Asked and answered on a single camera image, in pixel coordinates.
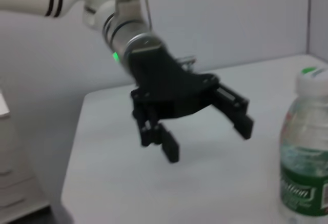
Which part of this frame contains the clear green-label water bottle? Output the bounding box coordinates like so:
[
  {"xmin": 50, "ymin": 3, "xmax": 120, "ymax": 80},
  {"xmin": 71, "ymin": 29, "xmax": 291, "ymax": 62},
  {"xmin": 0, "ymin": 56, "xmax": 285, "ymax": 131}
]
[{"xmin": 278, "ymin": 66, "xmax": 328, "ymax": 224}]

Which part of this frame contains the white drawer cabinet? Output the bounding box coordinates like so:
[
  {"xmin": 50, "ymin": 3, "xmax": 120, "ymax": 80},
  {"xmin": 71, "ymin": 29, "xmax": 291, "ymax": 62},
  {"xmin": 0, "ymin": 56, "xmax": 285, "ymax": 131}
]
[{"xmin": 0, "ymin": 88, "xmax": 51, "ymax": 211}]

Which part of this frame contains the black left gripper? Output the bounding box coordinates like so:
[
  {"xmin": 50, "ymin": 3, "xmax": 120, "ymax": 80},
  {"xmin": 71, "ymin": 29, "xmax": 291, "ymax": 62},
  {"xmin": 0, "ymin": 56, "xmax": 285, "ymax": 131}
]
[{"xmin": 128, "ymin": 46, "xmax": 254, "ymax": 163}]

